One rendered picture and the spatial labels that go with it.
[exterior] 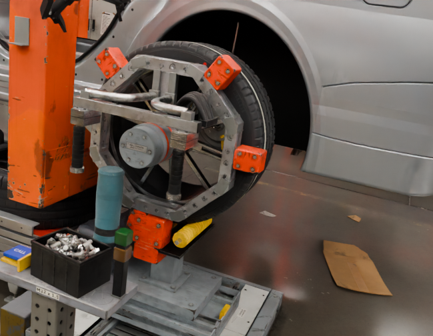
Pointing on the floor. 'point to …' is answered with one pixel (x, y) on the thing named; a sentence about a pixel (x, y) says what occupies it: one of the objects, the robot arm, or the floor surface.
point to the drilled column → (51, 317)
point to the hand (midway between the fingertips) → (91, 19)
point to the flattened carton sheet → (353, 269)
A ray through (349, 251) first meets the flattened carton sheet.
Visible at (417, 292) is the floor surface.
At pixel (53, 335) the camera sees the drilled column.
